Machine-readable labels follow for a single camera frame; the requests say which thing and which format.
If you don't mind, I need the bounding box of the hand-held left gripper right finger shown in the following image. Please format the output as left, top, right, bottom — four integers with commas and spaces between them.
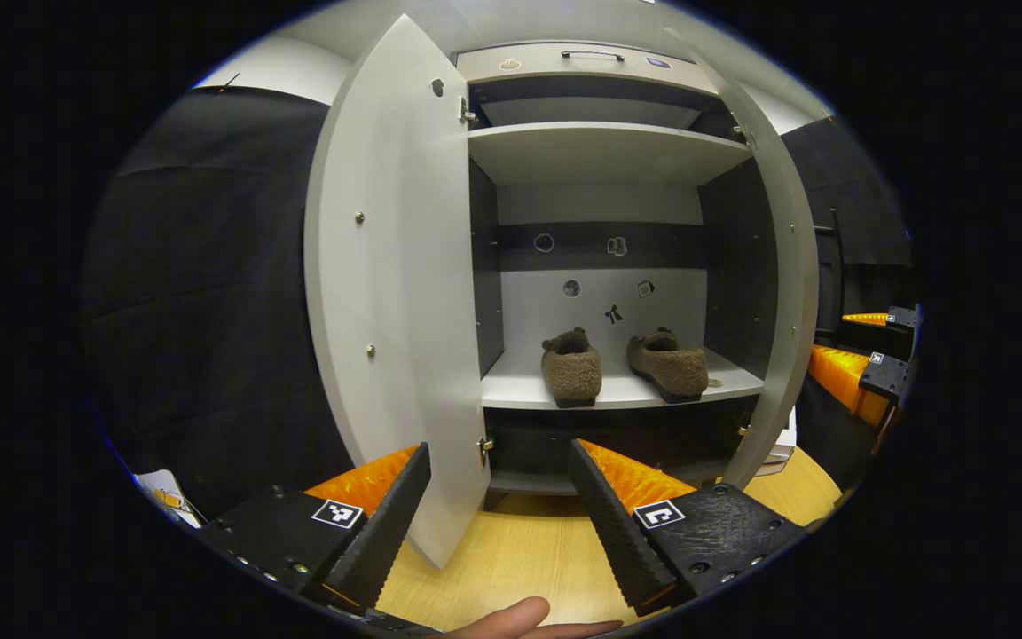
567, 438, 806, 618

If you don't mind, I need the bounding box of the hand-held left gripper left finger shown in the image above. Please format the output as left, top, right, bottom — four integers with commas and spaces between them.
200, 441, 434, 613

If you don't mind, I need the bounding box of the white shoe cabinet door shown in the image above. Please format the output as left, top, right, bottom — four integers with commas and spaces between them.
662, 27, 821, 491
303, 13, 494, 571

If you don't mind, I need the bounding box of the brown fuzzy shoe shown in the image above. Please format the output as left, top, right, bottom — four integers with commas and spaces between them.
540, 327, 603, 409
625, 327, 710, 405

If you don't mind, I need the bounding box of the white shoe cabinet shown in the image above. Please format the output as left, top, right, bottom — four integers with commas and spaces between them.
453, 40, 796, 513

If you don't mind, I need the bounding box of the white printed card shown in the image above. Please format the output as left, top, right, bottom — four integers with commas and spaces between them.
758, 406, 798, 476

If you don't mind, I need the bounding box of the black backdrop cloth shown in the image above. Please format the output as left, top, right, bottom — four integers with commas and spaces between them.
85, 84, 354, 517
782, 115, 916, 498

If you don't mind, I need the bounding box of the white desk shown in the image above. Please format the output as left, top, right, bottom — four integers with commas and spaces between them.
134, 469, 208, 531

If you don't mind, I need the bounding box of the black cabinet door handle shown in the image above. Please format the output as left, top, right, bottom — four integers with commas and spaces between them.
815, 209, 845, 343

